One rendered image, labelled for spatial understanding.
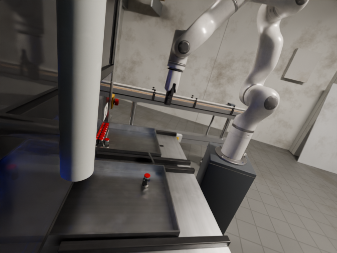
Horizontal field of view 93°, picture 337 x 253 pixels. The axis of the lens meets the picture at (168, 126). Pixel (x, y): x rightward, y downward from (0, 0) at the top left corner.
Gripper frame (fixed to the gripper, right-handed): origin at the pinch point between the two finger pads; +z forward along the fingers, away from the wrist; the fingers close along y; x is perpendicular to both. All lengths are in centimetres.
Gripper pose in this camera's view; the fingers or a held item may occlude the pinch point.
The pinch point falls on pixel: (167, 100)
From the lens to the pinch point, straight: 82.3
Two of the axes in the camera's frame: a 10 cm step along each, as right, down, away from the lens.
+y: 1.8, 4.1, -8.9
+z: -2.3, 9.0, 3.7
